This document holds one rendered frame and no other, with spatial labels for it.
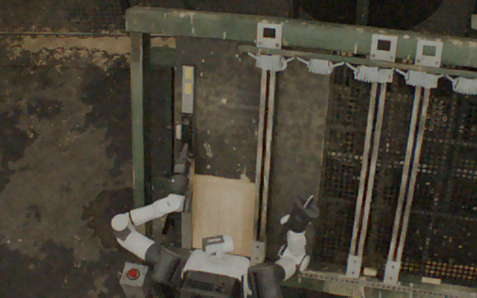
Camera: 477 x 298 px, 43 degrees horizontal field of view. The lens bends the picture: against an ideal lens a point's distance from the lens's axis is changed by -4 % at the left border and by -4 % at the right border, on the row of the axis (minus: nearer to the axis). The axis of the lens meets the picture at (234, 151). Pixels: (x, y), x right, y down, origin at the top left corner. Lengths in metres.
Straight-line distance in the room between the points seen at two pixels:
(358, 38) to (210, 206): 1.11
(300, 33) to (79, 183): 2.57
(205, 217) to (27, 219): 1.90
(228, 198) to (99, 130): 2.14
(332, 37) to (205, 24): 0.54
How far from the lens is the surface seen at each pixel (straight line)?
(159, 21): 2.77
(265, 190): 2.93
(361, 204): 2.90
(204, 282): 2.58
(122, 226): 2.82
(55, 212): 4.67
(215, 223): 3.14
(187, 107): 2.90
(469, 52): 2.64
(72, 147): 4.97
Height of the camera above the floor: 3.72
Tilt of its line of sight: 53 degrees down
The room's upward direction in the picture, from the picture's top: 8 degrees counter-clockwise
